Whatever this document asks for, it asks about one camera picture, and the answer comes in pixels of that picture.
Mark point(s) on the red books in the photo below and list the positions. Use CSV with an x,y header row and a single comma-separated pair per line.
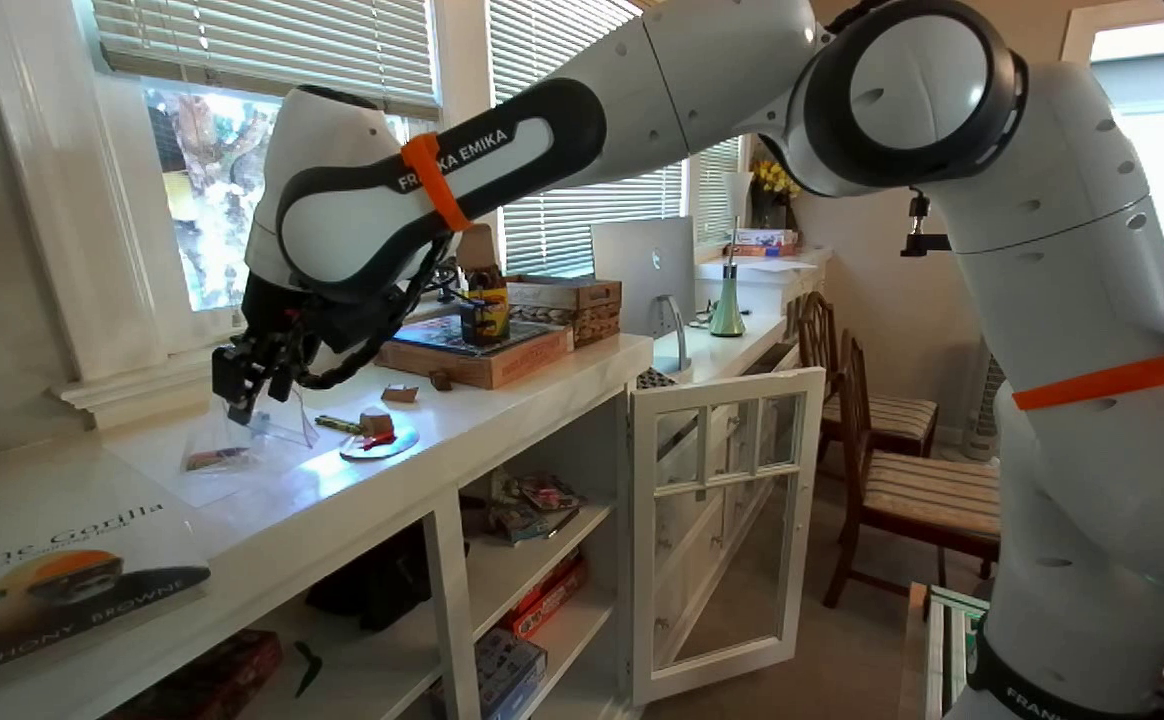
x,y
544,600

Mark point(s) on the dark brown box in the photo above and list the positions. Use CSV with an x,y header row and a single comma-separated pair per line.
x,y
206,683

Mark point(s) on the wide white window blind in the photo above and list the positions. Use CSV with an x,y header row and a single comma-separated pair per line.
x,y
206,47

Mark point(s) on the white framed panel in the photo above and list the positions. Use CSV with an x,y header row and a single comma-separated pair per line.
x,y
961,655

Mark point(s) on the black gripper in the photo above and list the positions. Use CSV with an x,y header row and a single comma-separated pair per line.
x,y
289,335

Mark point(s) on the wooden crate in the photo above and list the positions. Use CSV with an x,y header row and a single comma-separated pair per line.
x,y
593,310

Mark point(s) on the small dark brown piece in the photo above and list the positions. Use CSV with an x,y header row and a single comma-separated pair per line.
x,y
441,381

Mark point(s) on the black fabric bag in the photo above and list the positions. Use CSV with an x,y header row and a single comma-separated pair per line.
x,y
373,583

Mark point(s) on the small dark flat object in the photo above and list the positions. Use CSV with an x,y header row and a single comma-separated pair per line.
x,y
651,381

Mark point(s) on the stack of magazines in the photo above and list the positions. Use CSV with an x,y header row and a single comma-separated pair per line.
x,y
526,511

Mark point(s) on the white shelf cabinet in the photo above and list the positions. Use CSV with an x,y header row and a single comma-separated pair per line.
x,y
455,600

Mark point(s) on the dark flat book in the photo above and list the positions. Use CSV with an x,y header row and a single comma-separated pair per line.
x,y
526,336

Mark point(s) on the silver computer monitor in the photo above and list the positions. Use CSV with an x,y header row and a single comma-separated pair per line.
x,y
645,266

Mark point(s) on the round colourful puzzle disc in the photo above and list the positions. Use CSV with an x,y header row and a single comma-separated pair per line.
x,y
383,451

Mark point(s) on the large orange hardcover book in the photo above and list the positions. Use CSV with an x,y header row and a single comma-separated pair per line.
x,y
473,366

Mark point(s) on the glass window pane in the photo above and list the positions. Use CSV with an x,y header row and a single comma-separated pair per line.
x,y
206,201

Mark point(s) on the light wooden block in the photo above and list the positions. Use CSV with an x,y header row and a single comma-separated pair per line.
x,y
379,427

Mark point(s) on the green bottle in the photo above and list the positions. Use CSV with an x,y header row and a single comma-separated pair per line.
x,y
726,304

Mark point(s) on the blue grey books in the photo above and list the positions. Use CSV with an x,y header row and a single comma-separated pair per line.
x,y
504,672

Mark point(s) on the yellow flower bouquet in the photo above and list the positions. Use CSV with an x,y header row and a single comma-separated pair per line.
x,y
770,182

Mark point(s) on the wooden chair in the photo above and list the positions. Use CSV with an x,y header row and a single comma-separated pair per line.
x,y
927,495
892,420

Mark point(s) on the tall white window blind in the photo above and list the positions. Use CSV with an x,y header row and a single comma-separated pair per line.
x,y
552,227

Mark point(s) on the brown zigzag wooden piece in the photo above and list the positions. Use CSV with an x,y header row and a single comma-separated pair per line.
x,y
402,395

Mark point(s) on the white paned cabinet door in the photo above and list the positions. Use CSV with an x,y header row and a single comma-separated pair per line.
x,y
645,534

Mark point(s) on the orange red crayon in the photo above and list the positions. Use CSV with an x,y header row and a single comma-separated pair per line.
x,y
212,459

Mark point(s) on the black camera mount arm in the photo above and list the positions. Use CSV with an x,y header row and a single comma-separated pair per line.
x,y
927,243

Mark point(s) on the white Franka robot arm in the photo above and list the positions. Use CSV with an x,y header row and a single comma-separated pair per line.
x,y
1084,266

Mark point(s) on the clear plastic zip bag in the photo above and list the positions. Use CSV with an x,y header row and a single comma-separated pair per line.
x,y
280,443

